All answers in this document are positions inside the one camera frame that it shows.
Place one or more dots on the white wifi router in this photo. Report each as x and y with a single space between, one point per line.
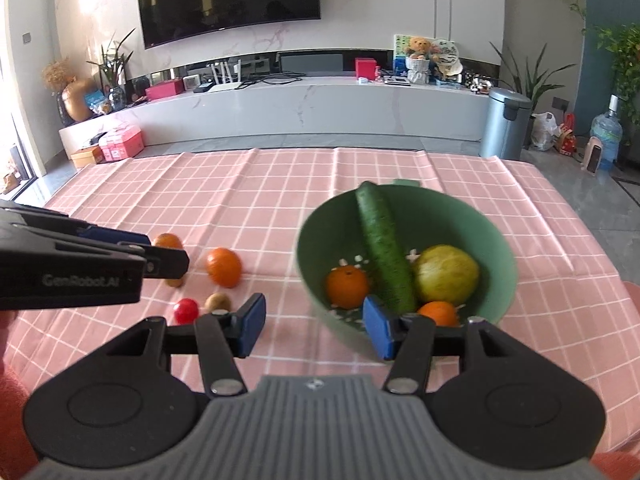
225 80

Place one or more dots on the green cucumber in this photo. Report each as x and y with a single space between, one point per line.
382 245

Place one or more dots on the white plastic bag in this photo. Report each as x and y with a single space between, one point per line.
545 131

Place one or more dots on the flat red box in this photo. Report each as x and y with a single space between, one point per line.
165 90

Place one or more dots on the long-leaf potted plant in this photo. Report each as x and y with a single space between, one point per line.
530 77

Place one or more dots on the blue water jug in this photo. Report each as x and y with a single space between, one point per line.
606 135

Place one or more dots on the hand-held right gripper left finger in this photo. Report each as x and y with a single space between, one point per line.
253 324

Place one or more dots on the brown kiwi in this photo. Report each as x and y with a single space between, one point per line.
218 303

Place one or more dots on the red square box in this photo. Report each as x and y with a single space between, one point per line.
365 68

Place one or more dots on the pink small heater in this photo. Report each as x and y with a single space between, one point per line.
593 156

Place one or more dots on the orange tangerine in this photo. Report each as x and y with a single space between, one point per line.
347 287
167 240
439 312
224 267

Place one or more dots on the brown cardboard box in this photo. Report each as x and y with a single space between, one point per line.
87 156

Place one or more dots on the small brown fruit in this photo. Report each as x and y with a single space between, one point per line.
175 281

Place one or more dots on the pink gift box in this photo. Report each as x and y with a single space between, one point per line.
122 141

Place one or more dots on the brown teddy bear bouquet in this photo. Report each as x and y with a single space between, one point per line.
418 60

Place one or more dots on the yellow-green round fruit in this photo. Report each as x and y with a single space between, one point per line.
445 274

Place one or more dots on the leafy climbing plant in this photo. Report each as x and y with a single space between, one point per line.
622 65

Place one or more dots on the green plant in glass vase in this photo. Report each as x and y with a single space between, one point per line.
114 75

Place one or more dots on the colourful framed picture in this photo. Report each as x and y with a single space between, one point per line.
445 57

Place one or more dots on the bronze round vase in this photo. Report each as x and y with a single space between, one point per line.
77 102

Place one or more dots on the small white clock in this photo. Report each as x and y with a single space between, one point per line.
191 83

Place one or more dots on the grey pedal trash can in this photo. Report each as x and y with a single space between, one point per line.
505 122

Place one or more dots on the green plastic bowl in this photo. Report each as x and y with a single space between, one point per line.
480 240

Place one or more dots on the pink checked tablecloth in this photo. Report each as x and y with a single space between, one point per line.
280 200

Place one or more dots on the red cherry tomato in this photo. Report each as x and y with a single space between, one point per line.
184 310

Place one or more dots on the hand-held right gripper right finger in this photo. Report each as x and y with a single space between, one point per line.
377 327

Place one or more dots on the red gift bag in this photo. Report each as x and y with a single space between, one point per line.
567 137

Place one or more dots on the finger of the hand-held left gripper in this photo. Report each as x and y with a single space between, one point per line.
167 264
115 235

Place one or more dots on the white marble tv console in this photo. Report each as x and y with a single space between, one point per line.
320 105

